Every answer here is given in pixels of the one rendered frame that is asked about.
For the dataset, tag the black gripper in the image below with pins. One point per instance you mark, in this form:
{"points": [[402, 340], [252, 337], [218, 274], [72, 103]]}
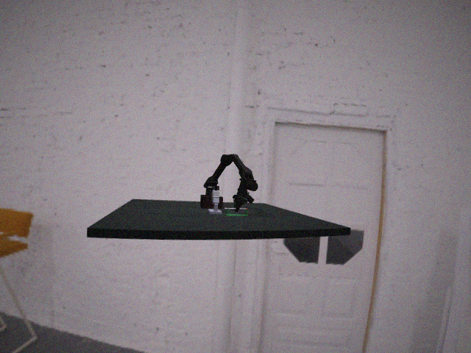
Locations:
{"points": [[239, 199]]}

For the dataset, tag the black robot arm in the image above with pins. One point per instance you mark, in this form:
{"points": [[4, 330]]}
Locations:
{"points": [[247, 179]]}

